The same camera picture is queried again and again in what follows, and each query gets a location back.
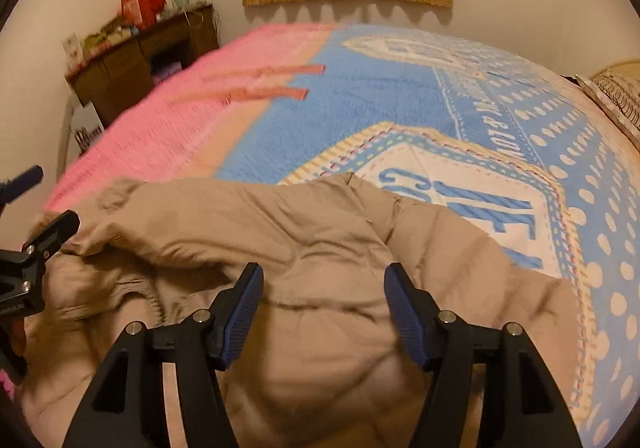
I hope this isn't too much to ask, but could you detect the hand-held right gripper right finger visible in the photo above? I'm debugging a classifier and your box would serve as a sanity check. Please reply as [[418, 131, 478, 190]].
[[383, 262, 583, 448]]

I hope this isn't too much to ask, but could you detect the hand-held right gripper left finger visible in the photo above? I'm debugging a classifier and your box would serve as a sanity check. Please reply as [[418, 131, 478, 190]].
[[62, 262, 265, 448]]

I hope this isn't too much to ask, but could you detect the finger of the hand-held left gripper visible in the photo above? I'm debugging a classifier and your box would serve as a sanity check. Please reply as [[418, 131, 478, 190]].
[[22, 210, 81, 260], [0, 165, 45, 207]]

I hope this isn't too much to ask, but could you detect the beige quilted puffer jacket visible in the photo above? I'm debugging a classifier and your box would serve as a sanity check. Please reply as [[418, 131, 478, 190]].
[[20, 173, 585, 448]]

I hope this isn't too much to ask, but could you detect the white paper bag black print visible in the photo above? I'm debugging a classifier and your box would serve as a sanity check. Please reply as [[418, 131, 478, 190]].
[[70, 103, 106, 157]]

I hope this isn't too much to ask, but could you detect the white upright card box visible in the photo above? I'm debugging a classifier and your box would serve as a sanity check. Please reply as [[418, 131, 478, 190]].
[[62, 33, 84, 75]]

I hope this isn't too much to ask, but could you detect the brown wooden desk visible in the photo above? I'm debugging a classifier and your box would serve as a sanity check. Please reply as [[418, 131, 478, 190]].
[[65, 3, 221, 129]]

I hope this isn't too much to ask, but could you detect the green cloth bundle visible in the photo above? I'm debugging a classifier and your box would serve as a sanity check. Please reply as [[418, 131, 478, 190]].
[[82, 25, 135, 55]]

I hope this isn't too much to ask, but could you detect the red gift box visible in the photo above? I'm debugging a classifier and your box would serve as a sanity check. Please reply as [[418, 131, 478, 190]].
[[121, 0, 166, 29]]

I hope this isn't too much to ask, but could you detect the bed with pink blue sheet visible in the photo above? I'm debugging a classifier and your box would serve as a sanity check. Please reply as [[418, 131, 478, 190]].
[[42, 22, 640, 448]]

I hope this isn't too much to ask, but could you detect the patterned frilled pillow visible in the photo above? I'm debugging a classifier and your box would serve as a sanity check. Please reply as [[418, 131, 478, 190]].
[[575, 70, 640, 150]]

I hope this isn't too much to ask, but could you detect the cream wooden headboard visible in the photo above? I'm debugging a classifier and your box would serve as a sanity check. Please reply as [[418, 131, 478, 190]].
[[590, 59, 640, 80]]

